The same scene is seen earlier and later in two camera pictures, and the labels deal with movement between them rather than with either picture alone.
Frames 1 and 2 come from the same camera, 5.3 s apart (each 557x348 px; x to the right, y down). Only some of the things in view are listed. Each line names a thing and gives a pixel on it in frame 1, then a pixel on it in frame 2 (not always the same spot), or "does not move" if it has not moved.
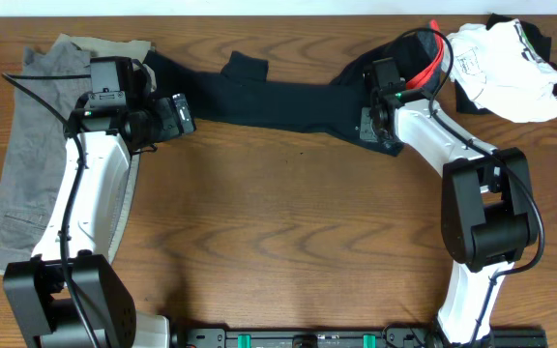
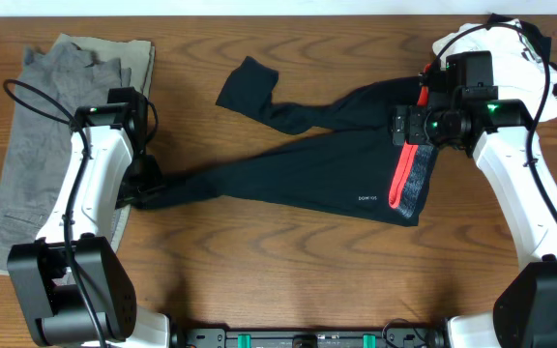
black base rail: [349, 337] does not move
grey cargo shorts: [36, 153] does not move
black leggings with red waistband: [243, 91] → [358, 166]
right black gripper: [365, 131] → [414, 133]
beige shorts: [102, 47] does not move
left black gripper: [170, 126] → [155, 187]
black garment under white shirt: [542, 45] does not move
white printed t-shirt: [499, 69] does not move
